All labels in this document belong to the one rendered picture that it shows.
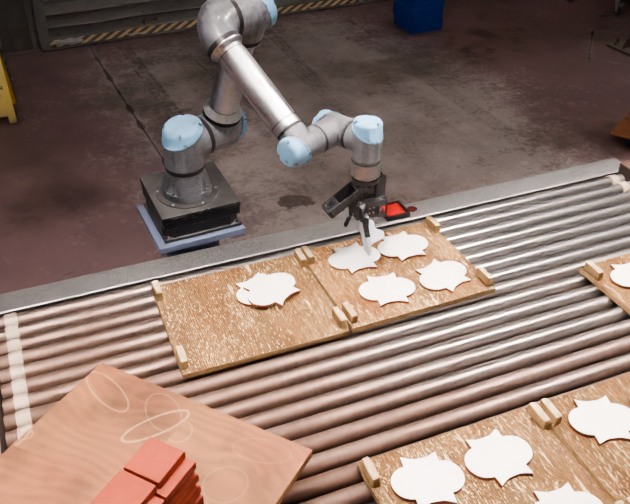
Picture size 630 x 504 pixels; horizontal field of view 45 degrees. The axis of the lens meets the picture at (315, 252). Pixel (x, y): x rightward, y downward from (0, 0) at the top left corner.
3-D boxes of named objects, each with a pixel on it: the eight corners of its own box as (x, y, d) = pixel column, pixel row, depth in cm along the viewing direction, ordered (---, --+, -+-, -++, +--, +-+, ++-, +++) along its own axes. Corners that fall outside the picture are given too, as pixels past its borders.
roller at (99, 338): (0, 365, 183) (-4, 351, 180) (646, 204, 243) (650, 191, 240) (2, 379, 180) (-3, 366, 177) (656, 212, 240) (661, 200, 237)
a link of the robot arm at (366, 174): (359, 169, 188) (345, 155, 194) (358, 186, 191) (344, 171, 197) (386, 164, 190) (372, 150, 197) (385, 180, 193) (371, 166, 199)
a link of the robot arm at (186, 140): (155, 162, 227) (151, 122, 218) (190, 146, 234) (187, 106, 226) (181, 179, 220) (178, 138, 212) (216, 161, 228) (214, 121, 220)
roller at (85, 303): (-3, 328, 194) (-8, 313, 192) (614, 183, 255) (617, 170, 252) (-2, 340, 191) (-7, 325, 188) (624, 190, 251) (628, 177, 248)
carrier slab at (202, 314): (151, 291, 200) (150, 286, 199) (298, 257, 212) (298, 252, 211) (183, 380, 173) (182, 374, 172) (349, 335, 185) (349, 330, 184)
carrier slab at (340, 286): (298, 256, 212) (298, 251, 211) (427, 225, 226) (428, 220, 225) (352, 333, 186) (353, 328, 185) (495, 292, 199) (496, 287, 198)
